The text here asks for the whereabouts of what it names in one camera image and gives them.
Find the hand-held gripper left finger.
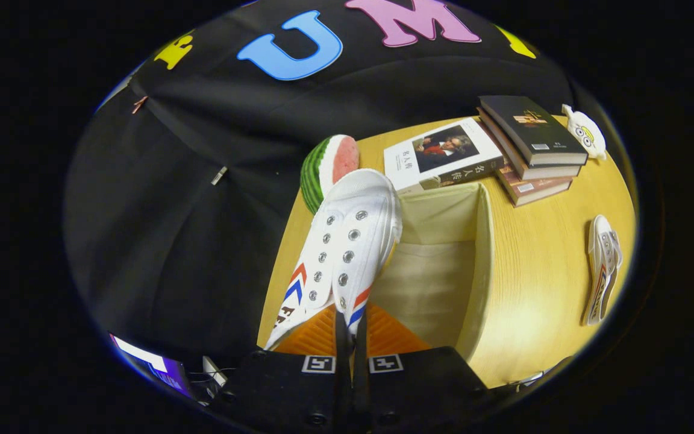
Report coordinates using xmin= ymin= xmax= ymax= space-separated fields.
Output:
xmin=210 ymin=304 xmax=352 ymax=434

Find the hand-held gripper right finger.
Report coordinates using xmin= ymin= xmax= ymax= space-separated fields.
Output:
xmin=352 ymin=303 xmax=491 ymax=434

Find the cream fabric storage box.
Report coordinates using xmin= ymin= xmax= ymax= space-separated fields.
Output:
xmin=371 ymin=183 xmax=496 ymax=362

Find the white striped canvas shoe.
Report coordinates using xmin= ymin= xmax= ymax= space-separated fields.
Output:
xmin=263 ymin=169 xmax=403 ymax=352
xmin=581 ymin=215 xmax=624 ymax=327

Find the white power adapter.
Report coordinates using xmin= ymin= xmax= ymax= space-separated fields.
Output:
xmin=202 ymin=355 xmax=229 ymax=387

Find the lit computer screen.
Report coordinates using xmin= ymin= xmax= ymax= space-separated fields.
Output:
xmin=109 ymin=333 xmax=195 ymax=400

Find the watermelon slice toy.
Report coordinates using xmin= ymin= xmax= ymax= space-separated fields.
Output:
xmin=300 ymin=134 xmax=360 ymax=215

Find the white portrait cover book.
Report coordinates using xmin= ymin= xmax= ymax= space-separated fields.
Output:
xmin=383 ymin=118 xmax=505 ymax=195

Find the maroon book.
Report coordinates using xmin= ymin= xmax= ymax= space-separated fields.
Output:
xmin=494 ymin=163 xmax=574 ymax=208

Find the brown book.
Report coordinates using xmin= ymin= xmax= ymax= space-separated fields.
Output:
xmin=477 ymin=108 xmax=583 ymax=181

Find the black cover book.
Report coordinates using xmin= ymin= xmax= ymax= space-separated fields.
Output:
xmin=478 ymin=95 xmax=589 ymax=167

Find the white cartoon plush toy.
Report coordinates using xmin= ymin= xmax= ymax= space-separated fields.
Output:
xmin=561 ymin=104 xmax=607 ymax=162

